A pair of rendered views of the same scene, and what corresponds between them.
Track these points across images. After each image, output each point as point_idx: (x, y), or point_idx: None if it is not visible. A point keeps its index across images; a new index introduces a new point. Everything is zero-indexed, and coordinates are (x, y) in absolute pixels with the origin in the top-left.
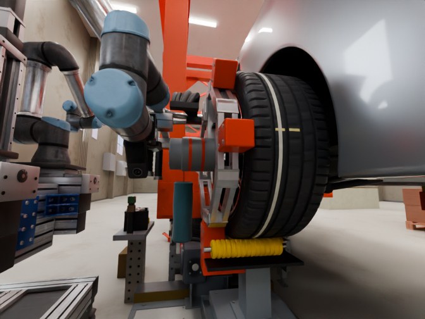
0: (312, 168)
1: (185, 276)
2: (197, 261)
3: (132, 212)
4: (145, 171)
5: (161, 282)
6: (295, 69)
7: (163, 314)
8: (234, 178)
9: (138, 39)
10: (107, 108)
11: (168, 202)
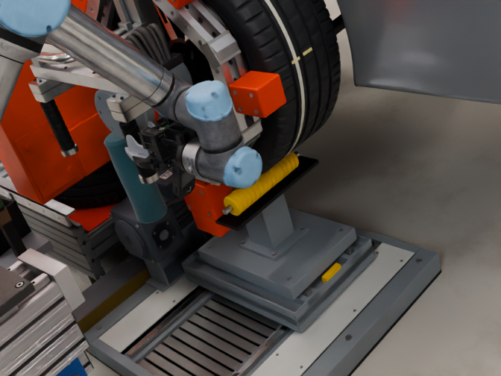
0: (328, 81)
1: (156, 254)
2: (162, 227)
3: (10, 221)
4: (194, 183)
5: (91, 288)
6: None
7: (142, 315)
8: (259, 130)
9: (232, 108)
10: (253, 181)
11: (49, 165)
